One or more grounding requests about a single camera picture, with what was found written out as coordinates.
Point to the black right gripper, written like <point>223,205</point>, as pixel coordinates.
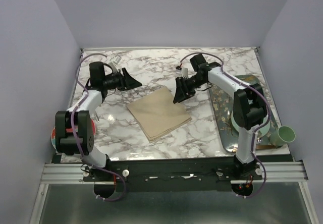
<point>182,94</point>

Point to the floral teal serving tray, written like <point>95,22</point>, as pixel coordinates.
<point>223,107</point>

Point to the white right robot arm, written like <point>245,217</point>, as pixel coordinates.
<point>251,110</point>

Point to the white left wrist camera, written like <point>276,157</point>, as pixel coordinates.
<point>114,62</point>

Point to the silver fork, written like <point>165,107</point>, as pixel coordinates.
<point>96,117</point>

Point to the black mounting base plate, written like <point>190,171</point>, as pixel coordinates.
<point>171,175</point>

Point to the beige linen napkin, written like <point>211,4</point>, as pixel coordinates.
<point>157,115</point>

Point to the aluminium frame rail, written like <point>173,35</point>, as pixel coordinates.
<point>71,173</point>

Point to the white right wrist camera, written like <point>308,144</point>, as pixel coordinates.
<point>184,72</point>

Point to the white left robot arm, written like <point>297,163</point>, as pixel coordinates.
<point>73,127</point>

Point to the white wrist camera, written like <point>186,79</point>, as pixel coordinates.
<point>114,62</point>
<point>184,72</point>

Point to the mint green plate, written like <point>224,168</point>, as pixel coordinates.
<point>261,133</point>

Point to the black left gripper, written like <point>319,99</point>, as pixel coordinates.
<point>130,82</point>

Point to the mint green cup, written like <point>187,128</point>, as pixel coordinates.
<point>282,136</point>

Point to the red and blue round plate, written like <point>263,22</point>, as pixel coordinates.
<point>53,134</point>

